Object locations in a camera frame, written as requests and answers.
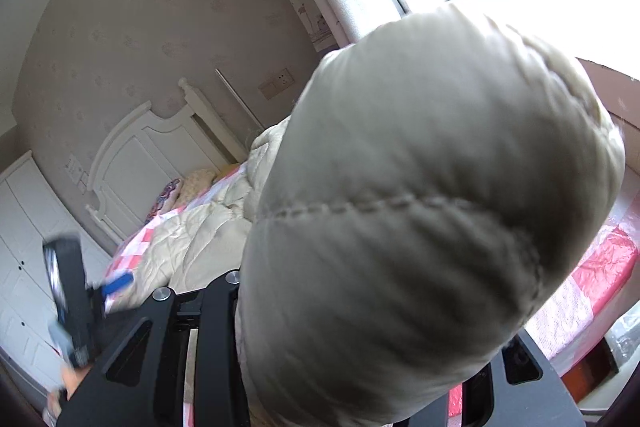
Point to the wall switch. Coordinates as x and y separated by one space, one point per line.
76 173

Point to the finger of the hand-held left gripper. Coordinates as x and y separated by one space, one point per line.
117 283

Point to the beige quilted jacket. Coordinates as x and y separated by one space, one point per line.
425 182

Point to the person's left hand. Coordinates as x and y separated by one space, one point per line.
72 382

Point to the beige pillow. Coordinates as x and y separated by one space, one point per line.
197 184

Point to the floral pillow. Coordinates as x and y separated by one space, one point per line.
165 199

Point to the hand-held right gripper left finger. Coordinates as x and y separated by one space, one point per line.
216 332

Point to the pink checked bed sheet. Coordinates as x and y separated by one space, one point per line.
575 307

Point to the white wardrobe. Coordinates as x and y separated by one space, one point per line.
25 257

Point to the metal rod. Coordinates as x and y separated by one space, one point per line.
239 99

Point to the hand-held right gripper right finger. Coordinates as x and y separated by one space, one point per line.
550 399

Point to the white bed headboard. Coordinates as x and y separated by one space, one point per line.
145 167

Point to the wall socket panel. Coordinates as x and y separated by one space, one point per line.
276 83

